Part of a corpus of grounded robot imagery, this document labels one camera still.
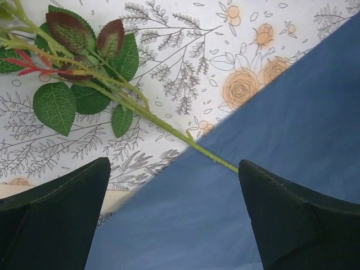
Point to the beige ribbon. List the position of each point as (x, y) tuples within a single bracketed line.
[(112, 202)]

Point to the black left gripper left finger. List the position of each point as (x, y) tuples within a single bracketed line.
[(51, 226)]

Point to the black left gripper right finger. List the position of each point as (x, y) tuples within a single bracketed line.
[(296, 227)]

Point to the floral patterned tablecloth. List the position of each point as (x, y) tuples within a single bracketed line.
[(196, 62)]

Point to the blue wrapping paper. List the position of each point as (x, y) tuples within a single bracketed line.
[(303, 127)]

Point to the pink rose flower stem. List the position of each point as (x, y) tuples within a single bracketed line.
[(69, 53)]

